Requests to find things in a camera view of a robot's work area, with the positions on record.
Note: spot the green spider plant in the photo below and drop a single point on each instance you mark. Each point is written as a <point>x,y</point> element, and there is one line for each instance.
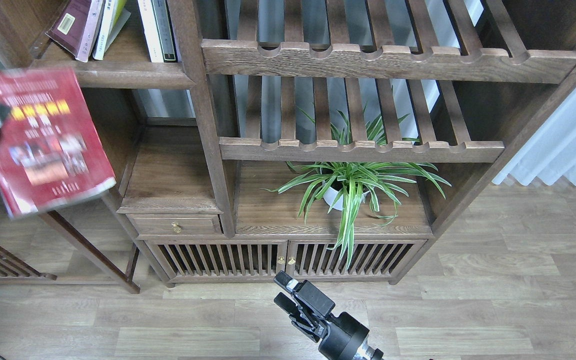
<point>353,180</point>

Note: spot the white pleated curtain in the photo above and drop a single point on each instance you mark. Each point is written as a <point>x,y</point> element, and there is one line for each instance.
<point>550,154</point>

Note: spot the dark wooden bookshelf cabinet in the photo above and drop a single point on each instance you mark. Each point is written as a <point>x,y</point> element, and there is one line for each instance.
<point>455,83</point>

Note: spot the wooden side table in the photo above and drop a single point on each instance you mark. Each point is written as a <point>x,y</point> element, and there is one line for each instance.
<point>68,235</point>

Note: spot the brass drawer knob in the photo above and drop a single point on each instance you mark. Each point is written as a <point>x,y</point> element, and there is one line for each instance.
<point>176,228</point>

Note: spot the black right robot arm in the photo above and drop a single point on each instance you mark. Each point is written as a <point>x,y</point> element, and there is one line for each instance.
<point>339,337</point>

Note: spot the red book with photos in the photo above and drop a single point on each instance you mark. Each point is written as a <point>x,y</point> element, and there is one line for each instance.
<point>48,145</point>

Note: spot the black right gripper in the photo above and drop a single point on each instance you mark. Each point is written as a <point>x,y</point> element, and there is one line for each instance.
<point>311,307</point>

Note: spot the white plant pot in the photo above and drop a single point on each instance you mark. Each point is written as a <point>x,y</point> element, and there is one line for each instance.
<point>344,196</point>

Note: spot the white green leaning book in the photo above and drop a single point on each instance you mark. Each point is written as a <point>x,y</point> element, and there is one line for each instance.
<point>114,16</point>

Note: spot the dark green upright book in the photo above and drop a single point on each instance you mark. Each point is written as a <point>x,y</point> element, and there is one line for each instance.
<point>165,31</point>

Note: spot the white upright book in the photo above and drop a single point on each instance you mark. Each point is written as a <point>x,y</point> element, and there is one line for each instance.
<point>151,34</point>

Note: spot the maroon book white characters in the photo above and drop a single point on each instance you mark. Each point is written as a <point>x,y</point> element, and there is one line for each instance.
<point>76,28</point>

